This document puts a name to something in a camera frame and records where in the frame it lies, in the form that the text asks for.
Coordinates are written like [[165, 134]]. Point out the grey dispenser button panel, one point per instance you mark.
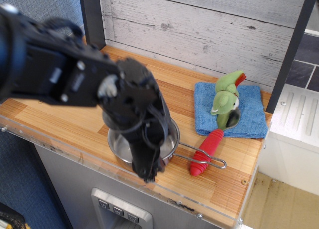
[[115, 213]]

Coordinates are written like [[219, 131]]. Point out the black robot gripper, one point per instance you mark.
[[134, 106]]

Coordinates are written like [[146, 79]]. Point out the dark grey left post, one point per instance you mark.
[[93, 23]]

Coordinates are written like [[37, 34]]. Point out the dark grey right post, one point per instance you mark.
[[290, 54]]

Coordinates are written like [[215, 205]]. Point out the blue folded cloth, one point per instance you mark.
[[252, 123]]

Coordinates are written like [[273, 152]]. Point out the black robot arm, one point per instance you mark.
[[49, 61]]

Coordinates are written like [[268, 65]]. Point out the yellow black object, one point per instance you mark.
[[12, 221]]

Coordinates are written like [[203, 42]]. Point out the green plush toy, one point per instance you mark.
[[227, 95]]

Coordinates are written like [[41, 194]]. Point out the dark grey post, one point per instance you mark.
[[93, 23], [290, 54]]

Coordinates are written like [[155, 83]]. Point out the red handled metal spoon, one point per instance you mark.
[[206, 151]]

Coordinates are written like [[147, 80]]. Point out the small steel pot with handle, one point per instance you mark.
[[120, 148]]

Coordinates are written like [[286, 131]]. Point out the white ribbed box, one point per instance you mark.
[[291, 147]]

